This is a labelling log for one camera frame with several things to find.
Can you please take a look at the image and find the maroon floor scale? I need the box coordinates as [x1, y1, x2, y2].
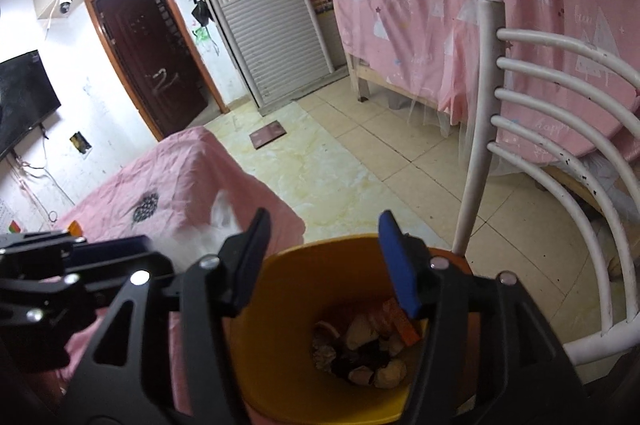
[249, 120, 288, 150]

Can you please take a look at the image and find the pink tablecloth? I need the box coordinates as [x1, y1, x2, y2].
[50, 125, 306, 406]

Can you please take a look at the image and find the dark brown door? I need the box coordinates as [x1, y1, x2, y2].
[92, 0, 208, 141]

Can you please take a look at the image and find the brown wooden door frame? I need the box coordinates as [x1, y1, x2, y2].
[85, 0, 231, 143]

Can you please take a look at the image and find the orange cardboard box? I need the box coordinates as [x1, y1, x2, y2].
[367, 297, 423, 346]

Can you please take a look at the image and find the white wall cable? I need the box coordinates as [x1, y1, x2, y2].
[17, 152, 63, 223]

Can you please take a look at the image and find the pile of wrappers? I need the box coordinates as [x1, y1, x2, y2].
[312, 300, 426, 388]

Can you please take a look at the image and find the white mosquito net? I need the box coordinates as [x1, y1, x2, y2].
[350, 55, 501, 178]

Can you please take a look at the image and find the pink printed bed curtain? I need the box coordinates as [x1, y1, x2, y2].
[327, 0, 640, 156]

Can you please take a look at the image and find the wooden bed frame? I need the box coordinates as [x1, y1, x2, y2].
[345, 52, 451, 126]

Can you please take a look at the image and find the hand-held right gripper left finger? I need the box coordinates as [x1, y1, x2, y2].
[65, 208, 273, 425]

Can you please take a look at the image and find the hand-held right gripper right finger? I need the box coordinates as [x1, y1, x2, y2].
[377, 210, 591, 425]

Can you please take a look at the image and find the yellow plastic bin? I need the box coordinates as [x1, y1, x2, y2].
[220, 235, 476, 425]

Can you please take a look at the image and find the black wall television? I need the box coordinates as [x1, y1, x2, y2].
[0, 50, 62, 161]

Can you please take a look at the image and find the white tissue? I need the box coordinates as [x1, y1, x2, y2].
[150, 190, 251, 266]

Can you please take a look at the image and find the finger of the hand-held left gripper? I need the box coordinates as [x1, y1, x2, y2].
[0, 230, 161, 278]
[65, 254, 176, 308]

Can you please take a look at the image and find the white metal chair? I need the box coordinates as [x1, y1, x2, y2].
[452, 0, 640, 368]

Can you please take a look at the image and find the white shutter wardrobe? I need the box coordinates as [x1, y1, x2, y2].
[179, 0, 335, 106]

